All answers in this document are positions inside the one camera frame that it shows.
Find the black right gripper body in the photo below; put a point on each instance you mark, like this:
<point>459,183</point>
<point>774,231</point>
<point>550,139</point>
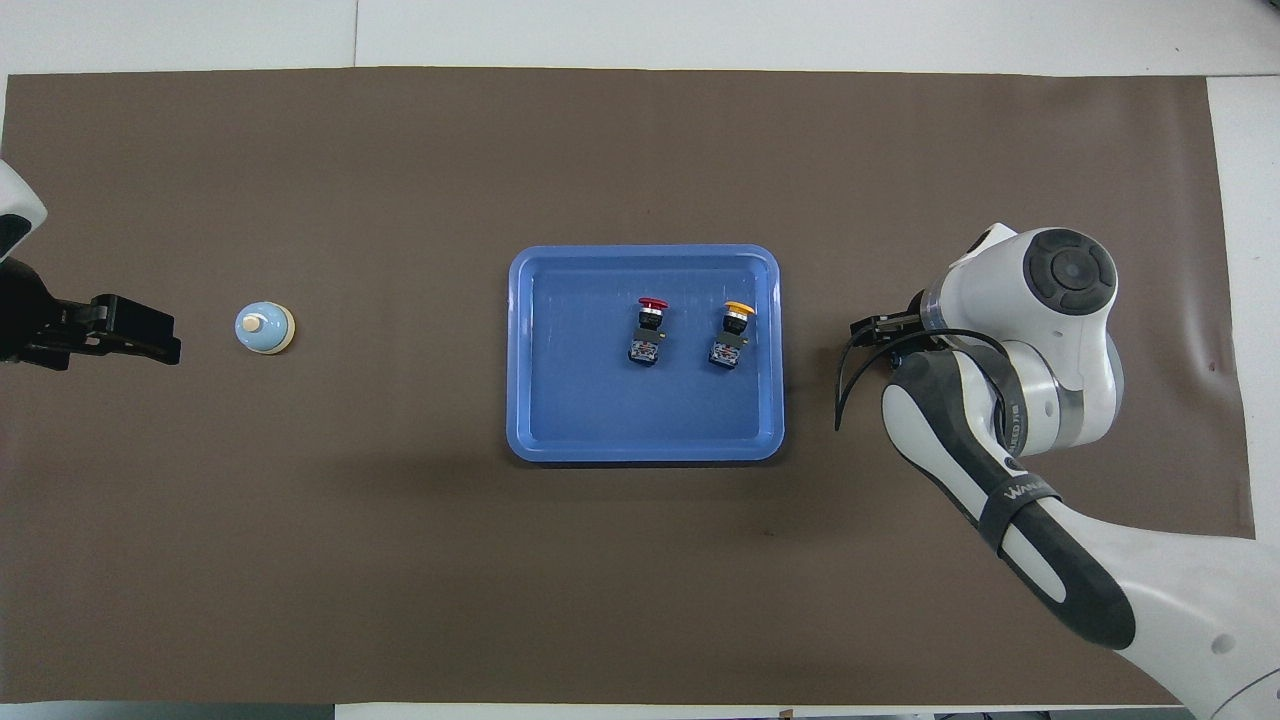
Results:
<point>908,328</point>

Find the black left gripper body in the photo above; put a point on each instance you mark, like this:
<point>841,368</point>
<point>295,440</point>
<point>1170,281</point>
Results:
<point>30,315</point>

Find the yellow push button switch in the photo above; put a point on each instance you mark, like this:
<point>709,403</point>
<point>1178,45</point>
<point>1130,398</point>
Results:
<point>732,335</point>

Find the red push button switch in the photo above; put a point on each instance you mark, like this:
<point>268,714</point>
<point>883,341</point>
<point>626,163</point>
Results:
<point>650,335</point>

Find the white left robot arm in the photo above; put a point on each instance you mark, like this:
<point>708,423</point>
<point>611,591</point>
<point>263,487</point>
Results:
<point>15,205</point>

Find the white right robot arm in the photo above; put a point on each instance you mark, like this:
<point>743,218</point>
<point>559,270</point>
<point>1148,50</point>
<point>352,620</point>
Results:
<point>1060,350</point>

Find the light blue call bell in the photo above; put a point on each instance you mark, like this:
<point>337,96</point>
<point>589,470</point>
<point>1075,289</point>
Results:
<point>262,330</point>

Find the blue plastic tray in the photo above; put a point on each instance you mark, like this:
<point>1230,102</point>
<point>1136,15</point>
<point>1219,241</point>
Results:
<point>590,400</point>

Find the brown table mat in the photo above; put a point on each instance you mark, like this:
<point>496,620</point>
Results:
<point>400,560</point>

